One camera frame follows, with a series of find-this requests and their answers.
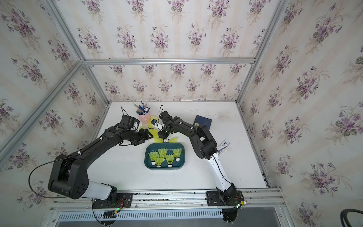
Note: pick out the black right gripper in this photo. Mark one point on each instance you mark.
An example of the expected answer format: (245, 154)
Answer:
(161, 135)

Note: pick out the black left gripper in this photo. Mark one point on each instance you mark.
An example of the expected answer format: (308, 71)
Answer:
(143, 137)

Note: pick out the yellow shuttlecock twelve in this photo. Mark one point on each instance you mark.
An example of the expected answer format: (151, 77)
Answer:
(173, 140)

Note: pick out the teal plastic storage box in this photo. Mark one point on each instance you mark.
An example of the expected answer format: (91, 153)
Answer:
(164, 165)

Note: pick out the yellow shuttlecock seven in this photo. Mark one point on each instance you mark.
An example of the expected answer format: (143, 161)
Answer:
(162, 152)

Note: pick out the yellow shuttlecock six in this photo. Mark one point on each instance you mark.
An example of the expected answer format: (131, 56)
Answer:
(152, 156)

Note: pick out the yellow shuttlecock eight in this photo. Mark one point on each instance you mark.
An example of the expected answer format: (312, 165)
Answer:
(177, 153)

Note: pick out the yellow shuttlecock four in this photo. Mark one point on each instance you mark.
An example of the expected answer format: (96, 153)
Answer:
(170, 159)

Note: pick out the yellow shuttlecock nine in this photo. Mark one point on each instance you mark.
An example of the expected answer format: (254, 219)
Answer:
(159, 161)

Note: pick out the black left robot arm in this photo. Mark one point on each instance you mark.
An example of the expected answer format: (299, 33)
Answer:
(69, 175)

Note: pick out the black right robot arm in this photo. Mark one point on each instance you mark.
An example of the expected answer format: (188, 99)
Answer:
(204, 146)

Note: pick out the pink pen cup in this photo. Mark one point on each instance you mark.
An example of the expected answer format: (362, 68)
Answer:
(144, 119)

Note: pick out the pens in cup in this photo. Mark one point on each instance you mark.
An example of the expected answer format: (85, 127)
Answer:
(142, 108)

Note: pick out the blue book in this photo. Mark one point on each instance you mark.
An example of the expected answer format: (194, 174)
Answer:
(200, 121)

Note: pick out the red blue white packet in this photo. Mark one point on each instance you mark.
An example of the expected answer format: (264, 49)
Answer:
(225, 145)

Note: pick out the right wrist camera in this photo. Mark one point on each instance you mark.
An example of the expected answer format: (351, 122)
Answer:
(165, 117)

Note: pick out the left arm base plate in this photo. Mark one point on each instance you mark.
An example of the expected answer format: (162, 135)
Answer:
(114, 201)

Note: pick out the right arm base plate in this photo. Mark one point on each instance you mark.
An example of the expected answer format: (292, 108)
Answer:
(229, 197)

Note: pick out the aluminium front rail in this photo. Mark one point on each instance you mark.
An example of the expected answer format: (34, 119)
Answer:
(177, 199)

